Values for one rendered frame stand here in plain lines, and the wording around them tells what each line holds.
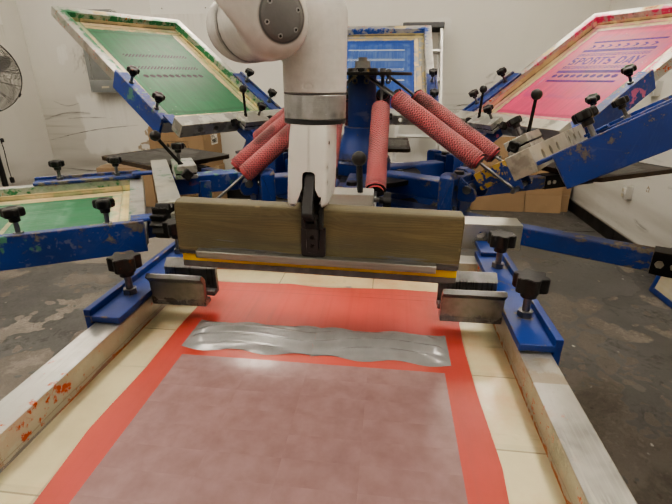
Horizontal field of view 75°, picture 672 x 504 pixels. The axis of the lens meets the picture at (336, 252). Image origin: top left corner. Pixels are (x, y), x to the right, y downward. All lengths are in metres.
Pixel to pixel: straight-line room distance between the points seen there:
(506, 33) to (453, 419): 4.49
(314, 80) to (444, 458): 0.41
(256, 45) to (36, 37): 5.62
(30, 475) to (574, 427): 0.51
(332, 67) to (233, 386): 0.38
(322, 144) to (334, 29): 0.12
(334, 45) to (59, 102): 5.52
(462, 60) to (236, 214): 4.27
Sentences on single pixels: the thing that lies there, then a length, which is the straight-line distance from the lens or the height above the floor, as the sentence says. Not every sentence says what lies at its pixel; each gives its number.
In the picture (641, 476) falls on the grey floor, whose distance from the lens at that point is 2.02.
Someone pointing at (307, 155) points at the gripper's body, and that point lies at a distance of 0.51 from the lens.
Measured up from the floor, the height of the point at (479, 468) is 0.96.
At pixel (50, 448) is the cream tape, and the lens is 0.55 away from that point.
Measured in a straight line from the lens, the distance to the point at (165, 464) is 0.48.
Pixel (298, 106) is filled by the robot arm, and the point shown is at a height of 1.26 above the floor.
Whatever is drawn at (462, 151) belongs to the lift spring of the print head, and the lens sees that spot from 1.19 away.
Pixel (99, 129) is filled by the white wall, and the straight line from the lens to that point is 5.74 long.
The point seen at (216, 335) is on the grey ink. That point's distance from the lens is 0.64.
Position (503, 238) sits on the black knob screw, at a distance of 0.73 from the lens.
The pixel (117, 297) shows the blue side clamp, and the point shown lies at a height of 1.00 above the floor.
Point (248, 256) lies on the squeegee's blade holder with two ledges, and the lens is 0.59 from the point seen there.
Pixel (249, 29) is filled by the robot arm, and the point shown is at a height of 1.33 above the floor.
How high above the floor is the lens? 1.29
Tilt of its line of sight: 22 degrees down
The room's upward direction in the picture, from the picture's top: straight up
